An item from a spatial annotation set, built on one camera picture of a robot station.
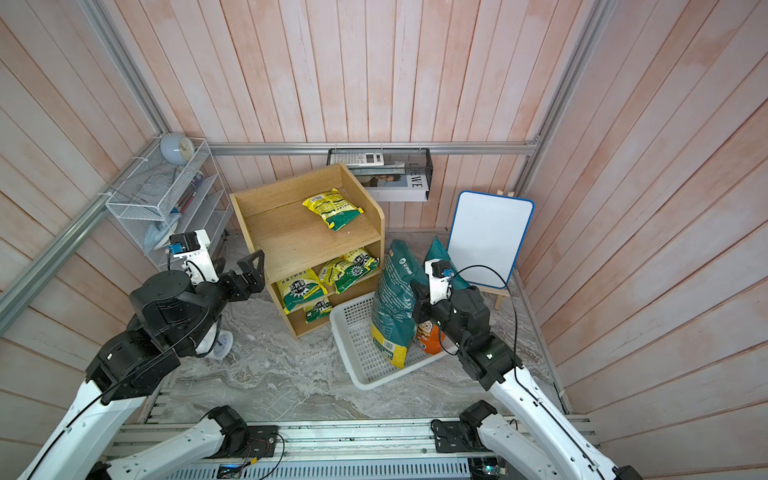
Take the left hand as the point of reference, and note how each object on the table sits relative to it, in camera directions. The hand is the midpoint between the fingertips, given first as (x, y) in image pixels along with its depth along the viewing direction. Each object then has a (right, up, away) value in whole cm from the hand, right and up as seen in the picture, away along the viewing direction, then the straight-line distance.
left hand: (247, 261), depth 60 cm
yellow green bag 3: (+21, -1, +25) cm, 33 cm away
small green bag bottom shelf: (+8, -16, +31) cm, 36 cm away
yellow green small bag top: (+16, +13, +18) cm, 28 cm away
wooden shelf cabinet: (+10, +7, +17) cm, 21 cm away
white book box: (+32, +24, +34) cm, 53 cm away
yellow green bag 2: (+14, -2, +22) cm, 26 cm away
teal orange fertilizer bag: (+42, -22, +22) cm, 52 cm away
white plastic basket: (+24, -31, +26) cm, 47 cm away
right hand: (+35, -5, +12) cm, 37 cm away
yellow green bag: (+5, -8, +20) cm, 22 cm away
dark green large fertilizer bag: (+31, -18, +18) cm, 40 cm away
